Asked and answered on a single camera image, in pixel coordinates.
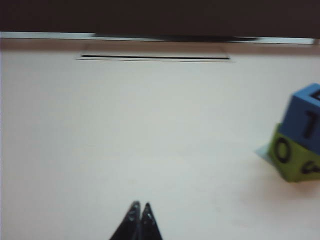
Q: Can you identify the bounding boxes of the blue letter block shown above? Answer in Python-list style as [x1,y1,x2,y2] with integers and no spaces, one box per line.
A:
[277,82,320,147]

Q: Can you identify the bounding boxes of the wide grey desk divider panel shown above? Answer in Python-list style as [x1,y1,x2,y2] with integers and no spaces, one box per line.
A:
[0,0,320,40]

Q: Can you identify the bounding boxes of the green letter block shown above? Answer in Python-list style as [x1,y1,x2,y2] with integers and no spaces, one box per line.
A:
[267,123,320,184]

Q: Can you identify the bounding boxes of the flat black monitor base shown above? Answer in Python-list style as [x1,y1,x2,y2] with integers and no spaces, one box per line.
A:
[90,33,259,43]

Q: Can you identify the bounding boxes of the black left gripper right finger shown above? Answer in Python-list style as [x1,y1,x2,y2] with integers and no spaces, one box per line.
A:
[139,202,164,240]

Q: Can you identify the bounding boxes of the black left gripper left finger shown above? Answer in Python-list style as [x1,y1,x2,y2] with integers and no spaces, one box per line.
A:
[108,200,141,240]

